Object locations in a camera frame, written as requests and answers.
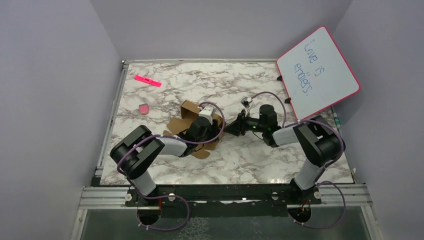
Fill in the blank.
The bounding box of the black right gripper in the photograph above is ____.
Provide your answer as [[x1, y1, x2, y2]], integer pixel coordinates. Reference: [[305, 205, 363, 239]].
[[223, 109, 266, 137]]

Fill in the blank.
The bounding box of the brown cardboard box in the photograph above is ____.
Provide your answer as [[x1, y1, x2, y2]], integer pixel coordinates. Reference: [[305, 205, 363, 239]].
[[163, 100, 225, 159]]

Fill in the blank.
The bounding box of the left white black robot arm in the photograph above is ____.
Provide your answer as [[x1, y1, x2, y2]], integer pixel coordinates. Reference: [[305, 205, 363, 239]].
[[109, 116, 220, 206]]

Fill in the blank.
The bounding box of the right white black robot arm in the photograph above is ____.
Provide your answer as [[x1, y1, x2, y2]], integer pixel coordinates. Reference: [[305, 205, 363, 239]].
[[224, 104, 346, 204]]

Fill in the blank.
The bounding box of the pink eraser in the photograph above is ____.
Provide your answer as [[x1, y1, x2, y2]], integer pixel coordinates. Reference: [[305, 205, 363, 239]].
[[138, 103, 150, 116]]

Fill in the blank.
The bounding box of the pink highlighter marker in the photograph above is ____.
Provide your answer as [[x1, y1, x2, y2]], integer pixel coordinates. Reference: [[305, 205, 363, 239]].
[[134, 74, 162, 88]]

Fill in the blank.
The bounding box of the pink framed whiteboard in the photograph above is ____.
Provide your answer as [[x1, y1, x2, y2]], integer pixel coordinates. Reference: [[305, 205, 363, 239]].
[[276, 25, 361, 120]]

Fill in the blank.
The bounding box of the green capped marker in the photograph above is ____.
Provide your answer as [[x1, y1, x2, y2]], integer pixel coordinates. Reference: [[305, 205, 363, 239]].
[[333, 112, 341, 129]]

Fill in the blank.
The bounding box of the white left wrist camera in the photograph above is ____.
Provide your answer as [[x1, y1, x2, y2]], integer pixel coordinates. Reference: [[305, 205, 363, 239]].
[[198, 106, 216, 125]]

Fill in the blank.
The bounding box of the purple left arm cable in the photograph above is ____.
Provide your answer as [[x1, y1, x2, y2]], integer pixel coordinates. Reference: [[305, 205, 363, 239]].
[[116, 101, 227, 232]]

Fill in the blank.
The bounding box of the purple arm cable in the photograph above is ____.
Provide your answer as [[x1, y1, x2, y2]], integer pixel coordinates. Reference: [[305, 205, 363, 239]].
[[250, 91, 347, 230], [116, 101, 227, 232]]

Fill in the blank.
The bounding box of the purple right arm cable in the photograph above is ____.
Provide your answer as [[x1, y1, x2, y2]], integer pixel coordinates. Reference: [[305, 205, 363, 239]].
[[250, 91, 347, 230]]

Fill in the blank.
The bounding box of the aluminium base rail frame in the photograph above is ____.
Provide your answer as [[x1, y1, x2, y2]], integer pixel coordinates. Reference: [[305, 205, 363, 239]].
[[71, 59, 377, 240]]

